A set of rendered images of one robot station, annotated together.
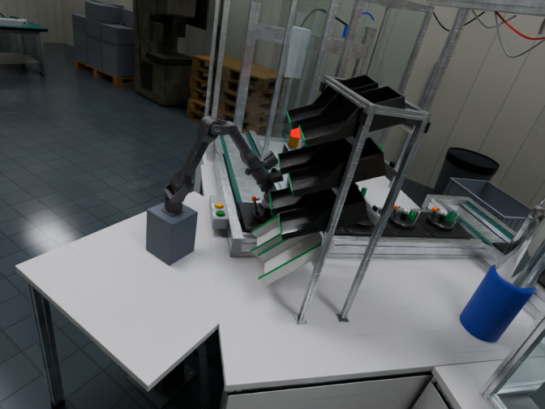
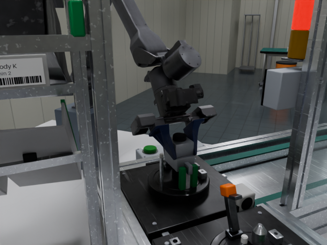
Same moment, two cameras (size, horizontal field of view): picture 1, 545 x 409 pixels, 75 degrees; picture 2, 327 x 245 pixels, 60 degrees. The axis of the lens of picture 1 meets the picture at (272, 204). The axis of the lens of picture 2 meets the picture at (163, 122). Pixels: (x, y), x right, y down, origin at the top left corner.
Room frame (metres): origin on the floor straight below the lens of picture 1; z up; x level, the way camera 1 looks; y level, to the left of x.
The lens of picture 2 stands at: (1.35, -0.54, 1.32)
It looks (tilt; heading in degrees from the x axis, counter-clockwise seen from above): 20 degrees down; 85
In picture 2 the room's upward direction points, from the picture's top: straight up
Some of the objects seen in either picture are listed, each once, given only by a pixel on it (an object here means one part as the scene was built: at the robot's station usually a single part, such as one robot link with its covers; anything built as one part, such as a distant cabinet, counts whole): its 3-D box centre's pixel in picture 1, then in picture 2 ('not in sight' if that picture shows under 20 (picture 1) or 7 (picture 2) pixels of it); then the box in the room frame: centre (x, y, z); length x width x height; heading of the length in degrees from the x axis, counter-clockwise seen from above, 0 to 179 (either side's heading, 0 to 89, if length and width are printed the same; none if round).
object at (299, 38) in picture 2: (293, 140); (303, 44); (1.65, -0.03, 1.29); 0.05 x 0.05 x 0.05
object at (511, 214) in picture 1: (488, 208); not in sight; (2.68, -1.72, 0.73); 0.62 x 0.42 x 0.23; 19
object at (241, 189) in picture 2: not in sight; (240, 198); (1.55, -0.05, 0.97); 0.05 x 0.05 x 0.04; 19
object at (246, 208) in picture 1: (266, 217); (178, 188); (1.43, 0.02, 0.96); 0.24 x 0.24 x 0.02; 19
